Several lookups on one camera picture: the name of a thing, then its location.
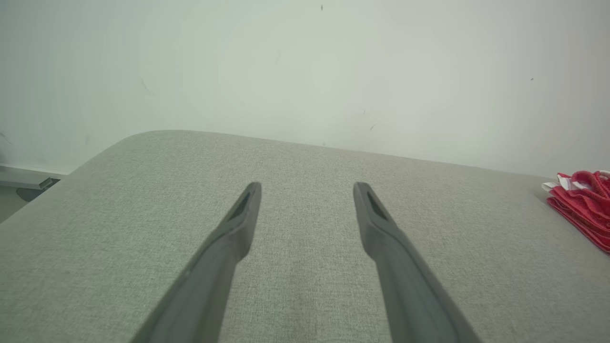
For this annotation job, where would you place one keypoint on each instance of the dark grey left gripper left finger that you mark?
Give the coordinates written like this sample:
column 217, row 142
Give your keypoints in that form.
column 205, row 286

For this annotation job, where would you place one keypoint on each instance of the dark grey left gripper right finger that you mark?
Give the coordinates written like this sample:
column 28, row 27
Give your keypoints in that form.
column 410, row 295

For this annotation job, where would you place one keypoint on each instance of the red white basketball jersey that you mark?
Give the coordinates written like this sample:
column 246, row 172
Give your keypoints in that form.
column 584, row 219

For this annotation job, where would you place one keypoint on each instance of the red basketball shorts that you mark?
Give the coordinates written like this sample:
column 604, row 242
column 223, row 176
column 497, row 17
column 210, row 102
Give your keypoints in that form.
column 588, row 183

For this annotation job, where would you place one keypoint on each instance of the grey fabric sofa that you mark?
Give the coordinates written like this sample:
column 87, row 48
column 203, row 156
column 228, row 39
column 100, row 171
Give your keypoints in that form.
column 305, row 190

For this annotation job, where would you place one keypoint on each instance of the white baseboard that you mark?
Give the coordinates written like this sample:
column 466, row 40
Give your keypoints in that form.
column 19, row 175

